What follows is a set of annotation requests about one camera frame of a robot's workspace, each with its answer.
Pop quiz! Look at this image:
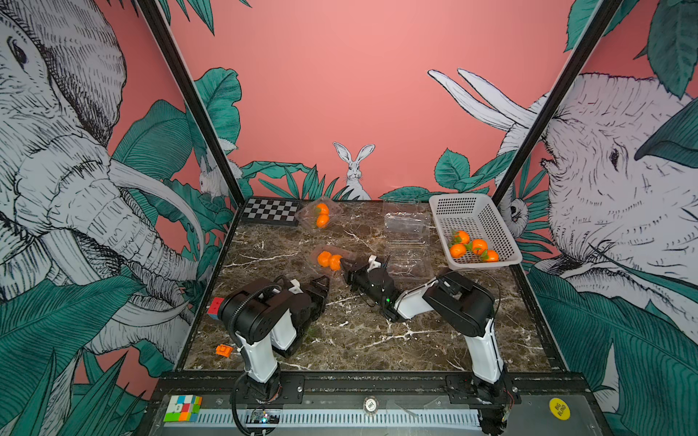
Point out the orange container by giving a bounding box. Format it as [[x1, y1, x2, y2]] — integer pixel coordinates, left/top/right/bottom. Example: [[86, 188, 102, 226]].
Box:
[[329, 254, 343, 272], [316, 215, 330, 228], [481, 250, 500, 263], [454, 231, 471, 245], [316, 251, 332, 267]]

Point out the clear clamshell container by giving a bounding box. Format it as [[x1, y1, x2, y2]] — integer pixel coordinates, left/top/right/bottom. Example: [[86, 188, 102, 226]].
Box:
[[296, 197, 344, 232], [383, 203, 431, 245], [306, 245, 356, 276], [387, 243, 434, 280]]

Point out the orange with leaf centre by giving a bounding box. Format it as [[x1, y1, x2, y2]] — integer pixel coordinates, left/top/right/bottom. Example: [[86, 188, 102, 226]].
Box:
[[471, 239, 488, 256]]

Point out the white perforated plastic basket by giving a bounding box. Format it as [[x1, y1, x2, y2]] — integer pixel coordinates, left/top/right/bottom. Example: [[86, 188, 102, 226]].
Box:
[[429, 193, 523, 271]]

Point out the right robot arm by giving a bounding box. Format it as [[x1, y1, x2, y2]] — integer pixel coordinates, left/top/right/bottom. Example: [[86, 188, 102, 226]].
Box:
[[340, 261, 505, 385]]

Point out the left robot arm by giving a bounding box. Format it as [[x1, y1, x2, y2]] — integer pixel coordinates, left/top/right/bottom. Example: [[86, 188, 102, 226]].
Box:
[[217, 275, 330, 383]]

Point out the black white checkerboard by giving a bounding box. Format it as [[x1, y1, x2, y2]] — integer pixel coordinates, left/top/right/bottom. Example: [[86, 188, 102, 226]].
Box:
[[241, 196, 302, 226]]

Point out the small orange block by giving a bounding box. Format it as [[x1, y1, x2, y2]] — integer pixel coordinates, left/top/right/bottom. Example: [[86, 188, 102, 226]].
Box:
[[216, 344, 236, 358]]

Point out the rubik cube on table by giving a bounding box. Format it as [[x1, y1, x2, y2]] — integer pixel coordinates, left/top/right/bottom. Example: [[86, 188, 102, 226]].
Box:
[[207, 297, 225, 321]]

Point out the colourful rubik cube front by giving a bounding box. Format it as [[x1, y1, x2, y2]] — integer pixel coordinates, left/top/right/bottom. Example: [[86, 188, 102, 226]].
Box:
[[164, 395, 203, 423]]

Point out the yellow round sticker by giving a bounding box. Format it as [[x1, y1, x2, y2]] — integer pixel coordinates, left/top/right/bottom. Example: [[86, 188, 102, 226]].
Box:
[[549, 397, 572, 421]]

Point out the white slotted cable duct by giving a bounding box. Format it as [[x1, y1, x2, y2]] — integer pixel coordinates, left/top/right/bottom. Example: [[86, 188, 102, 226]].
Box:
[[163, 408, 481, 431]]

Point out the black front rail frame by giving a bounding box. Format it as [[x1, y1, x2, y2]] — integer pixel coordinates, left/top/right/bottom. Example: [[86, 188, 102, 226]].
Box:
[[137, 372, 611, 435]]

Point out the left black frame post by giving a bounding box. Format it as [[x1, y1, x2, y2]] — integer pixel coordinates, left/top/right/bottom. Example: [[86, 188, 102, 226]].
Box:
[[137, 0, 245, 206]]

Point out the black frame post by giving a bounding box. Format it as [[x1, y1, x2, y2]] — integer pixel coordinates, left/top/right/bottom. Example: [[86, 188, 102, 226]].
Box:
[[137, 0, 245, 206], [492, 0, 622, 205]]

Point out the right black frame post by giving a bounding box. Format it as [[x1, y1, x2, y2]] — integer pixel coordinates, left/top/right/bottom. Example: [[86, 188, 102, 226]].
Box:
[[492, 0, 622, 205]]

